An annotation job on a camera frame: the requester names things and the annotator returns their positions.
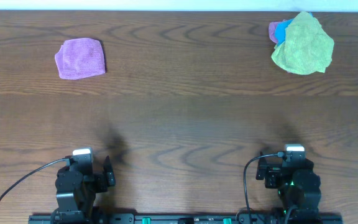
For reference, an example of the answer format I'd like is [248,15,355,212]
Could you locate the light green cloth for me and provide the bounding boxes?
[271,11,334,75]

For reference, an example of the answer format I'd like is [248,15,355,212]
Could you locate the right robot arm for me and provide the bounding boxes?
[256,151,321,223]

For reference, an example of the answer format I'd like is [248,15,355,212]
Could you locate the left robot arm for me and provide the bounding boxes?
[49,154,116,224]

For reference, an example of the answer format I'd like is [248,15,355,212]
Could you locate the folded purple cloth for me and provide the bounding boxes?
[55,38,106,80]

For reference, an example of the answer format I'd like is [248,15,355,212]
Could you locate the blue cloth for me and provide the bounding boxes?
[274,12,314,47]

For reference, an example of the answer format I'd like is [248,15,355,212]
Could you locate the purple cloth in pile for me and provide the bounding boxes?
[268,19,291,74]

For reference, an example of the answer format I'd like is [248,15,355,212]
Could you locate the right black cable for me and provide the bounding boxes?
[235,151,285,224]

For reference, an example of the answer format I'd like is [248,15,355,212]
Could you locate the black cable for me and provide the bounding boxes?
[235,151,285,224]
[0,157,71,224]

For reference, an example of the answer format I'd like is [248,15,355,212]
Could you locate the left black cable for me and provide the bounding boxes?
[0,157,71,224]

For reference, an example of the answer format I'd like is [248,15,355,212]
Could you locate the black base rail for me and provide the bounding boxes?
[28,213,344,224]

